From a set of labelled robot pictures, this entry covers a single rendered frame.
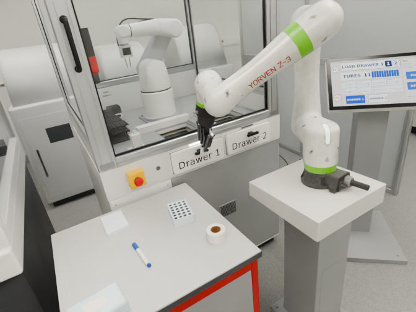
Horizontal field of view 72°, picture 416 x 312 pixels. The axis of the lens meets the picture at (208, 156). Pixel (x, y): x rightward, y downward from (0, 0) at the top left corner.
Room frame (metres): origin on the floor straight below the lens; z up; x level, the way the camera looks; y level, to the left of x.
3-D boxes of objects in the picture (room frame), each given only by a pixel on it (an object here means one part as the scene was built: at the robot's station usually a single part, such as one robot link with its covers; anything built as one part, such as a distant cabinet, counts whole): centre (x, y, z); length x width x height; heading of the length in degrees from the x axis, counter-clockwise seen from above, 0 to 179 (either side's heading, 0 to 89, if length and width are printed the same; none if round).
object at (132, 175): (1.12, 0.33, 0.88); 0.07 x 0.05 x 0.07; 118
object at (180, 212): (0.96, 0.14, 0.78); 0.12 x 0.08 x 0.04; 17
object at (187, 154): (1.29, 0.05, 0.87); 0.29 x 0.02 x 0.11; 118
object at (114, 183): (1.74, 0.23, 0.87); 1.02 x 0.95 x 0.14; 118
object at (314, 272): (0.99, -0.44, 0.38); 0.30 x 0.30 x 0.76; 27
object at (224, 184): (1.74, 0.23, 0.40); 1.03 x 0.95 x 0.80; 118
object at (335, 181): (0.94, -0.47, 0.87); 0.26 x 0.15 x 0.06; 33
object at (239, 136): (1.44, -0.23, 0.87); 0.29 x 0.02 x 0.11; 118
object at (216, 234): (0.81, 0.01, 0.78); 0.07 x 0.07 x 0.04
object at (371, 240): (1.52, -0.97, 0.51); 0.50 x 0.45 x 1.02; 166
